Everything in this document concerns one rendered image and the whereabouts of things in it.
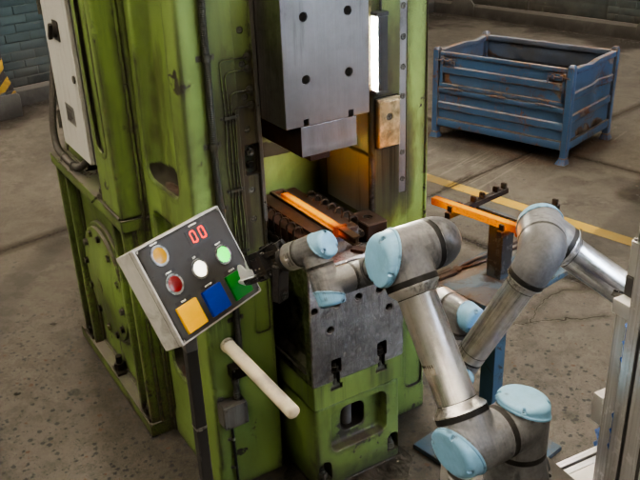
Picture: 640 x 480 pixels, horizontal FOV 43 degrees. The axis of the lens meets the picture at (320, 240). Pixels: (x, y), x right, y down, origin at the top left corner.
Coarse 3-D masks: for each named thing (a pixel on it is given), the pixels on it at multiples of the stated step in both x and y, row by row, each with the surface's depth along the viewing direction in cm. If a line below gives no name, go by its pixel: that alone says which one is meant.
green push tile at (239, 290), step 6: (234, 270) 230; (228, 276) 226; (234, 276) 228; (228, 282) 226; (234, 282) 227; (234, 288) 227; (240, 288) 228; (246, 288) 230; (252, 288) 232; (234, 294) 226; (240, 294) 228; (246, 294) 229
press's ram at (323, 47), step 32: (256, 0) 233; (288, 0) 224; (320, 0) 229; (352, 0) 235; (256, 32) 238; (288, 32) 227; (320, 32) 233; (352, 32) 239; (288, 64) 231; (320, 64) 236; (352, 64) 242; (288, 96) 234; (320, 96) 240; (352, 96) 247; (288, 128) 238
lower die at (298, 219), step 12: (300, 192) 293; (276, 204) 285; (288, 204) 283; (312, 204) 283; (276, 216) 278; (288, 216) 275; (300, 216) 274; (312, 216) 272; (336, 216) 273; (276, 228) 273; (288, 228) 269; (312, 228) 266; (324, 228) 265
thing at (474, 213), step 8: (432, 200) 273; (440, 200) 271; (448, 200) 271; (456, 208) 266; (464, 208) 264; (472, 208) 264; (472, 216) 262; (480, 216) 259; (488, 216) 258; (496, 216) 257; (496, 224) 255; (504, 224) 253; (512, 224) 252
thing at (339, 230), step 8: (288, 192) 289; (288, 200) 285; (296, 200) 283; (304, 208) 276; (312, 208) 276; (320, 216) 269; (328, 216) 269; (328, 224) 264; (336, 224) 263; (344, 224) 262; (336, 232) 260; (344, 232) 257; (352, 232) 256; (352, 240) 255
